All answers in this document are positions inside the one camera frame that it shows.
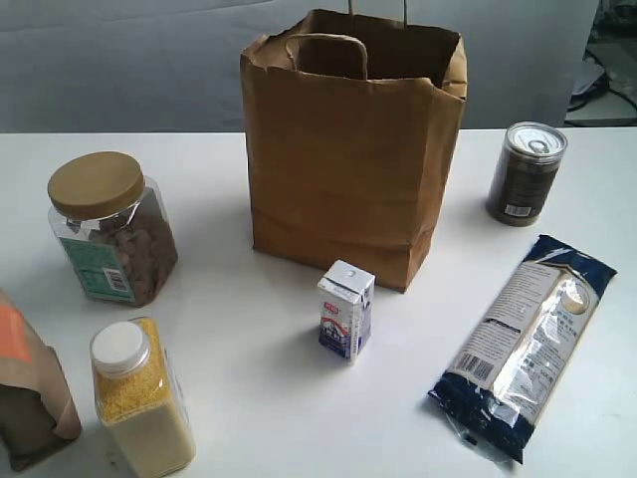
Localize black cables in background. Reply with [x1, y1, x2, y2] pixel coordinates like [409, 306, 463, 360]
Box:
[566, 44, 637, 128]

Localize dark can with pull tab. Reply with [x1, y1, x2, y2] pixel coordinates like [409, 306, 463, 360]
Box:
[486, 121, 568, 227]

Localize white backdrop cloth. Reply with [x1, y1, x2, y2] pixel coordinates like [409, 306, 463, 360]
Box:
[1, 0, 597, 132]

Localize small blue white milk carton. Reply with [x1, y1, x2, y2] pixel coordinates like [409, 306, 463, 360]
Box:
[318, 260, 375, 364]

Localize bottle of yellow millet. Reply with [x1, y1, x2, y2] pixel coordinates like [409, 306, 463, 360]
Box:
[90, 317, 196, 477]

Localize clear jar with gold lid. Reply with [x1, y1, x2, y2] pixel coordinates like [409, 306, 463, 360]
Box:
[47, 151, 178, 308]

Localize brown paper bag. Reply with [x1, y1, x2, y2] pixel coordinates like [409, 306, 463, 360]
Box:
[240, 9, 468, 292]

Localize dark blue noodle packet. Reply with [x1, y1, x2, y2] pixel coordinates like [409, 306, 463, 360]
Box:
[428, 235, 617, 462]

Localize brown pouch with orange label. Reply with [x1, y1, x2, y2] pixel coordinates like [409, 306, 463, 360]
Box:
[1, 293, 82, 472]

